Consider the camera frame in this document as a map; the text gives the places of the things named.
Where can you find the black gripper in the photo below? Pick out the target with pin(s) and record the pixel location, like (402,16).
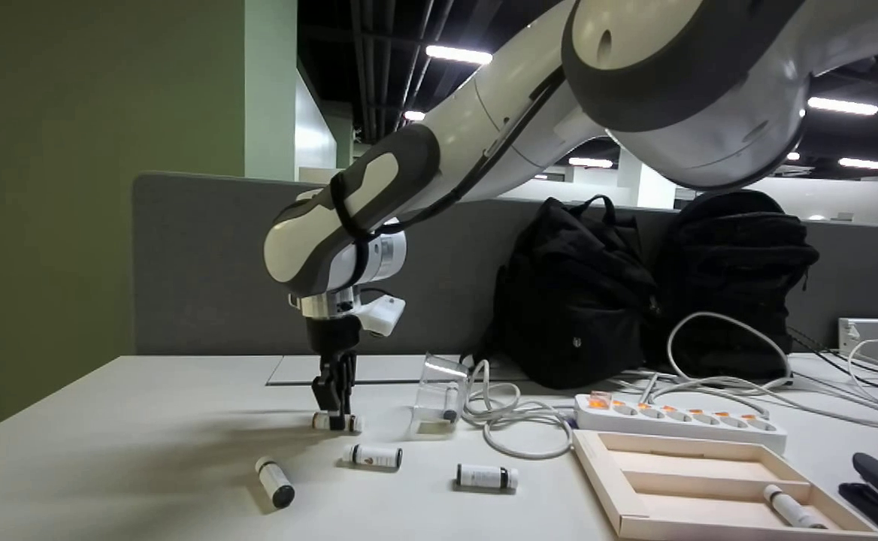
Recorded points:
(334,336)

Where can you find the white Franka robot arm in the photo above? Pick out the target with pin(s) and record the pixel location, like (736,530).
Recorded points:
(480,111)

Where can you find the clear glass bowl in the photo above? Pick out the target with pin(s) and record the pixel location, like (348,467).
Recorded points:
(435,401)

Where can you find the white bottle with white cap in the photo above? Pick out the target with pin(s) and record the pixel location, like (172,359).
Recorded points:
(789,505)

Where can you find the grey cylinder piece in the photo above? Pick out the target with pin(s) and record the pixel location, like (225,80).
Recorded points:
(275,482)

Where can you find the grey desk partition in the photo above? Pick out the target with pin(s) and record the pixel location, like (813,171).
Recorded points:
(210,272)

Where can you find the wooden divided tray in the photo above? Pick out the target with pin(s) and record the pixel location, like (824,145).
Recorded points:
(621,499)

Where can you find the white power strip orange switches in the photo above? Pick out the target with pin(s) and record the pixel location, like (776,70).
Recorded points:
(682,423)

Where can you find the ceiling light strip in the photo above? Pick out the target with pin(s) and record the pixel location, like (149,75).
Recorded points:
(845,108)
(861,163)
(457,53)

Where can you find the large black backpack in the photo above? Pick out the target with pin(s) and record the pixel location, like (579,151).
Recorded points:
(729,272)

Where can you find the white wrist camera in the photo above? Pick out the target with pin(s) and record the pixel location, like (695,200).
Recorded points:
(380,313)

